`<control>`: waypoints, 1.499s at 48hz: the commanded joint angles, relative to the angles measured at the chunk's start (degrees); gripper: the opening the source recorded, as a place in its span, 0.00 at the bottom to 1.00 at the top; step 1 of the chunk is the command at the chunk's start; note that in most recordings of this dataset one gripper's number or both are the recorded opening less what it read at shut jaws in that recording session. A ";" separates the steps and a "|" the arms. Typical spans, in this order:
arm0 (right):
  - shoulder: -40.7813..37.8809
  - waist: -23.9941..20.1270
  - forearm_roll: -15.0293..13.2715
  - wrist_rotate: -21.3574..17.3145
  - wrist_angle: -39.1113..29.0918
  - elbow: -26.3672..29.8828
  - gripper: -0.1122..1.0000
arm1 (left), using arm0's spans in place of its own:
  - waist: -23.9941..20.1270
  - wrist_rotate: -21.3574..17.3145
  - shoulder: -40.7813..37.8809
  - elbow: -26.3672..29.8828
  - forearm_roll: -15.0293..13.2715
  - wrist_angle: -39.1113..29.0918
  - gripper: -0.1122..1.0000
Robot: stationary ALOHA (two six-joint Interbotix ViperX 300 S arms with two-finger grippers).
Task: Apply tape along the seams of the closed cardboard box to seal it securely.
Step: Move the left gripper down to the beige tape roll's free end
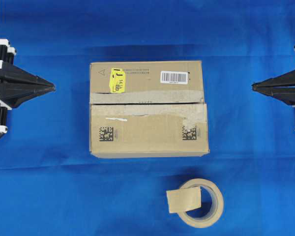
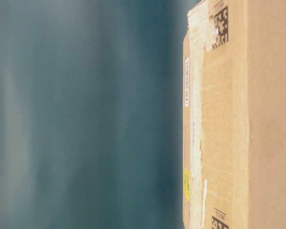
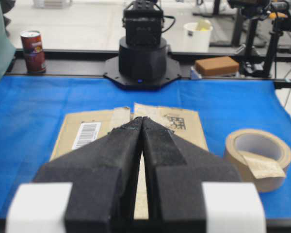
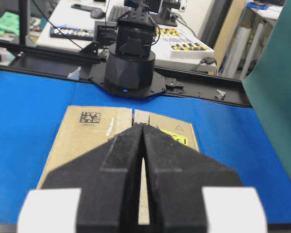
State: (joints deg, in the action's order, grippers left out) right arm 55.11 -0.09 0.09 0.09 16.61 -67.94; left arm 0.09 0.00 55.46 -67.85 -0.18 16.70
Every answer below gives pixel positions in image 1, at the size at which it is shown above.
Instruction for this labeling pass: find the blue table cloth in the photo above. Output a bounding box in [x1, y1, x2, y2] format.
[0, 0, 295, 236]

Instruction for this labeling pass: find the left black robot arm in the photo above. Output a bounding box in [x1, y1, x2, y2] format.
[0, 39, 55, 135]

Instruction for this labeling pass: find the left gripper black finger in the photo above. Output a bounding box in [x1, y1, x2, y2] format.
[0, 60, 54, 87]
[0, 86, 56, 109]

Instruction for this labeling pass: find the brown cardboard box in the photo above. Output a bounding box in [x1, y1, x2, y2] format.
[89, 60, 210, 159]

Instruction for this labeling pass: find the beige packing tape roll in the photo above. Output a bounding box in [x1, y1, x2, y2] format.
[166, 178, 224, 228]

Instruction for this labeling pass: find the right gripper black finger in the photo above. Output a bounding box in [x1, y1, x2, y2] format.
[252, 87, 295, 106]
[252, 70, 295, 88]

